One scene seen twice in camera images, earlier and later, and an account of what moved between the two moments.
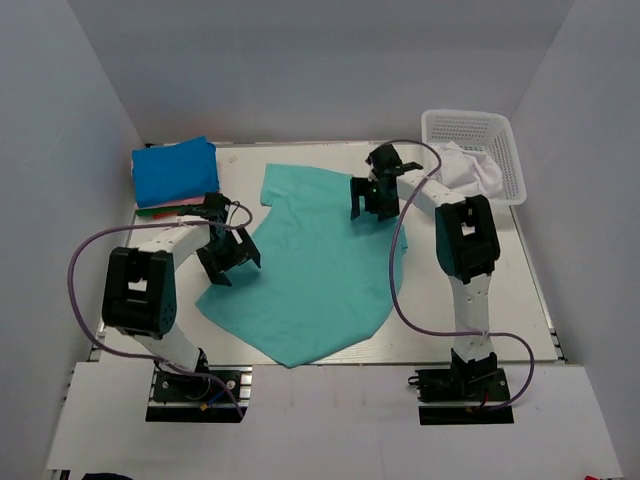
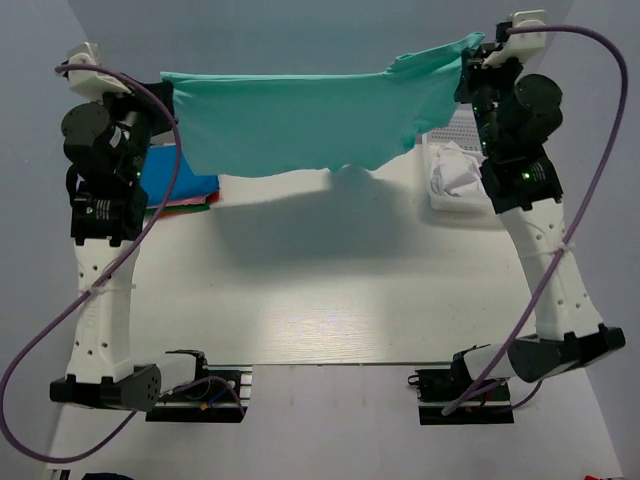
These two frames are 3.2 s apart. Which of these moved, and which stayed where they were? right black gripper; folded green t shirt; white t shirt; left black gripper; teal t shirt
Moved: left black gripper; teal t shirt; right black gripper
Stayed: folded green t shirt; white t shirt
